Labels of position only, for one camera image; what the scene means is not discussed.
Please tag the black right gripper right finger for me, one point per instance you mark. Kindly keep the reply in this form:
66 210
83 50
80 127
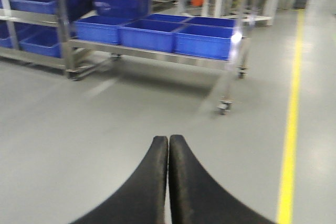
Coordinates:
196 197

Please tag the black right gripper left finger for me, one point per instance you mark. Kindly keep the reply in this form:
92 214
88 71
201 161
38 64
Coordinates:
141 198

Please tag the steel wheeled cart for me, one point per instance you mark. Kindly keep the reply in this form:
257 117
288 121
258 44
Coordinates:
195 41

